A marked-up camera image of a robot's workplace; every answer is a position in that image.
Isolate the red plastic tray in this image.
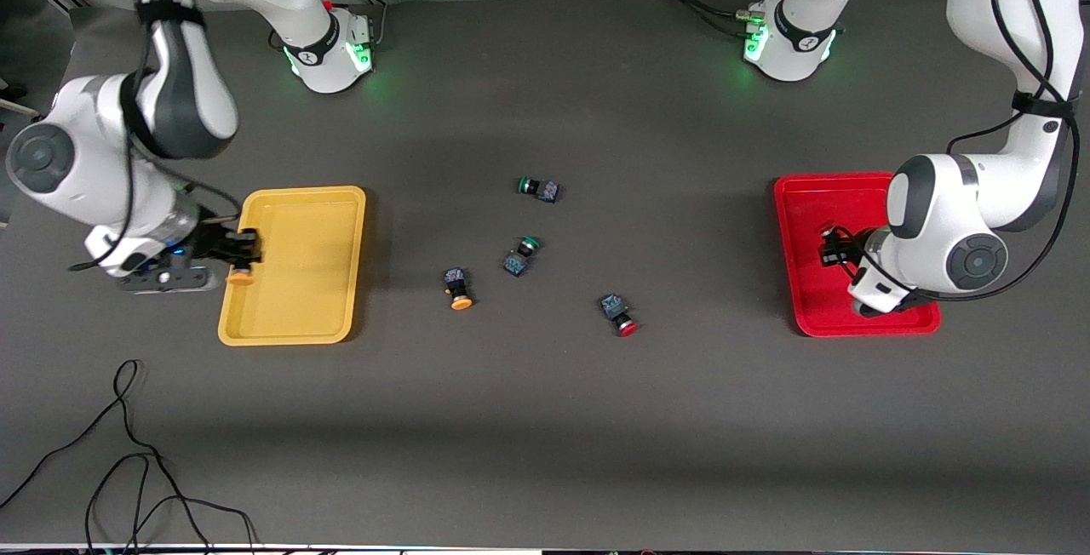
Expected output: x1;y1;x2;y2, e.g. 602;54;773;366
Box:
773;172;943;339

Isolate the yellow plastic tray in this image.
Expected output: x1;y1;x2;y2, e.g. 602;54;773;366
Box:
217;186;368;346

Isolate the dark grey table mat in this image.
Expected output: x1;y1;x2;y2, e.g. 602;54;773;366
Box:
0;0;1090;552

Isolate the loose thin black cable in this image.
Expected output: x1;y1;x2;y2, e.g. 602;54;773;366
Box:
0;358;258;555

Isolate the black left arm base cable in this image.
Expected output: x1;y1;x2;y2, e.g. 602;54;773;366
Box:
645;0;760;38

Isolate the black left arm wrist cable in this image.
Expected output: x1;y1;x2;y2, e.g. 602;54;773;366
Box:
822;0;1084;304

